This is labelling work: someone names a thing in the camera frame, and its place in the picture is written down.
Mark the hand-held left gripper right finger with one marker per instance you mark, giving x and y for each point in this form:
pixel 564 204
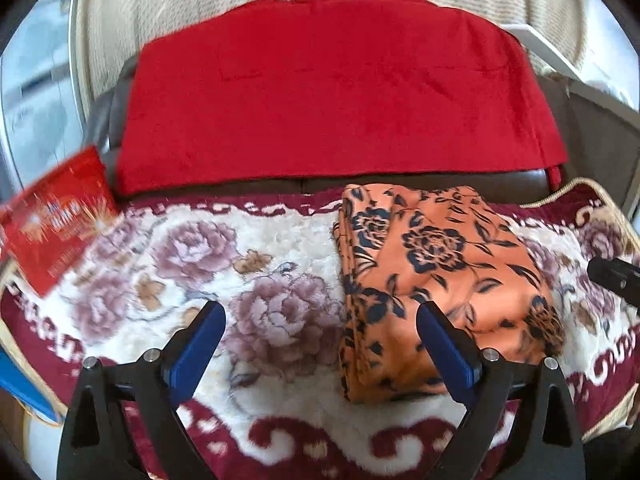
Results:
pixel 445 350

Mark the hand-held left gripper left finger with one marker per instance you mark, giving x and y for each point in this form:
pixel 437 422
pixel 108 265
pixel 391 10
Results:
pixel 197 350

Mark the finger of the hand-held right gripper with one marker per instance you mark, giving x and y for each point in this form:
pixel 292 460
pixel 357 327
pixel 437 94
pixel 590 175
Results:
pixel 615 275

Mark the orange floral top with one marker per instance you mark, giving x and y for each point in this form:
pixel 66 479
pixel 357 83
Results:
pixel 430 270

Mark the maroon white floral blanket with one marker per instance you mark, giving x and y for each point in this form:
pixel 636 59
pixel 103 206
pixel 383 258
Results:
pixel 280 260

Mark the dark brown leather sofa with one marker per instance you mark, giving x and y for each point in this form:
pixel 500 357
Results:
pixel 590 130

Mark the blue bag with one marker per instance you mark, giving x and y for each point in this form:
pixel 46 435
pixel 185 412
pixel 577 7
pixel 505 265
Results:
pixel 20 385

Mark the red snack box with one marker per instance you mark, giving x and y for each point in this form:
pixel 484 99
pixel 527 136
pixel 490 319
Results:
pixel 55 220

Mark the red fleece blanket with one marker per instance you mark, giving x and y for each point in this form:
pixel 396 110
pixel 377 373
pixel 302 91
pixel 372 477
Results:
pixel 325 100

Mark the white appliance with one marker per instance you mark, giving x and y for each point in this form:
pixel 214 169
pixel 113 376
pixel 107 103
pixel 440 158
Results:
pixel 40 85

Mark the beige dotted curtain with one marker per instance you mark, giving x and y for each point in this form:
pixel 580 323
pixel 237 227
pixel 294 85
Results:
pixel 200 0

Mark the white metal frame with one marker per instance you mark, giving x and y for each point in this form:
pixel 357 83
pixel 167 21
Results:
pixel 550 55

